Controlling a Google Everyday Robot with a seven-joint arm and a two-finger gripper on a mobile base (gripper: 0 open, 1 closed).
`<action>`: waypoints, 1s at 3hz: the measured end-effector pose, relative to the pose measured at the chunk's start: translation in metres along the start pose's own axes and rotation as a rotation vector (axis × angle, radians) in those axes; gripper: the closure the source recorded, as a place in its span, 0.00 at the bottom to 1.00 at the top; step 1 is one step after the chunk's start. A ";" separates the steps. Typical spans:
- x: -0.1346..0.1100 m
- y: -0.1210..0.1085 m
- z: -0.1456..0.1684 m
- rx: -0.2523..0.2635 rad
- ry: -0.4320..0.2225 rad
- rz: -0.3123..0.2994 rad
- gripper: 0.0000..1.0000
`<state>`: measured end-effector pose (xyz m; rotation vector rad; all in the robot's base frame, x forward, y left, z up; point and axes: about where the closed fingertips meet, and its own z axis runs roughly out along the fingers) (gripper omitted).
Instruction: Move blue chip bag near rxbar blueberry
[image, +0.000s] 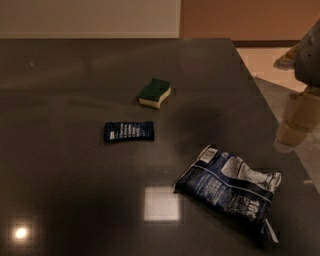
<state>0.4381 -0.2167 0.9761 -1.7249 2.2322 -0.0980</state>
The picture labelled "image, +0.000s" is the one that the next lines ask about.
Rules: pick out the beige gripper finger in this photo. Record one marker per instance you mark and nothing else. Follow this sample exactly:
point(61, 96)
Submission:
point(304, 111)
point(291, 135)

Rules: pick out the blue chip bag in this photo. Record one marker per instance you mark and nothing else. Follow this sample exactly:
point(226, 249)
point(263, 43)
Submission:
point(227, 184)

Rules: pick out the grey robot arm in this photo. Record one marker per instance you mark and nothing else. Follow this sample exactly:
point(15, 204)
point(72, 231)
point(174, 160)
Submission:
point(306, 70)

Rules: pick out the dark blue rxbar wrapper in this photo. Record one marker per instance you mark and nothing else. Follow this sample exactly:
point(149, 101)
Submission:
point(129, 131)

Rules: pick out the green and yellow sponge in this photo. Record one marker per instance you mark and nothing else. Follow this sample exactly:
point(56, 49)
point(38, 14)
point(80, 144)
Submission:
point(155, 93)

